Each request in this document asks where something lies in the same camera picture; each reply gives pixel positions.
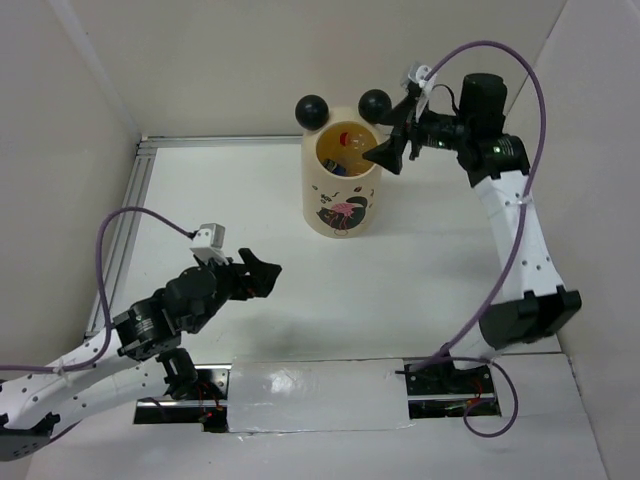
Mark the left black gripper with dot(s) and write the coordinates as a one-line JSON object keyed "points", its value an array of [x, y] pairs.
{"points": [[262, 275]]}

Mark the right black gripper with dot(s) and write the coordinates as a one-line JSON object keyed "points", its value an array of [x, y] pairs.
{"points": [[389, 154]]}

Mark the clear unlabeled plastic bottle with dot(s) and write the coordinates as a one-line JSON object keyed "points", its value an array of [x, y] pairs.
{"points": [[361, 141]]}

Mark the red label water bottle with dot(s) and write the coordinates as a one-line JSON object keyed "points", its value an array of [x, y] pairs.
{"points": [[344, 138]]}

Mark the blue label white cap bottle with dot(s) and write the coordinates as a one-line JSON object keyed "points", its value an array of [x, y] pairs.
{"points": [[334, 168]]}

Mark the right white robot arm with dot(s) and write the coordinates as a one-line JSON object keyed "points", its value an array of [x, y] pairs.
{"points": [[529, 301]]}

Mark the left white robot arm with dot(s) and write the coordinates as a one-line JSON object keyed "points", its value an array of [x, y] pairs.
{"points": [[139, 357]]}

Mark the cream bin with black ears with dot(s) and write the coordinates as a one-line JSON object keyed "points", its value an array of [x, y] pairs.
{"points": [[333, 206]]}

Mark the silver foil tape sheet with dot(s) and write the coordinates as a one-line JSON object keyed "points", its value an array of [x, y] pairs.
{"points": [[323, 396]]}

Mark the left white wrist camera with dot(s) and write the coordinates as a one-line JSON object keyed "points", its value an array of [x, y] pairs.
{"points": [[207, 244]]}

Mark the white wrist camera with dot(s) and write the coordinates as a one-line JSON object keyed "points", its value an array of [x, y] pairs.
{"points": [[419, 84], [207, 244]]}

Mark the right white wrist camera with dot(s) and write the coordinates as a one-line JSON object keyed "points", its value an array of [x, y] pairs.
{"points": [[419, 84]]}

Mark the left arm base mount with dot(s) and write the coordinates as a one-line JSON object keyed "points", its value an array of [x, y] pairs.
{"points": [[204, 405]]}

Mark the aluminium frame rail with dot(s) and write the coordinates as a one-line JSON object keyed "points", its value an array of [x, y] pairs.
{"points": [[402, 288]]}

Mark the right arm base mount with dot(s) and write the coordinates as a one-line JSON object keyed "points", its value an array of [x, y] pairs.
{"points": [[442, 391]]}

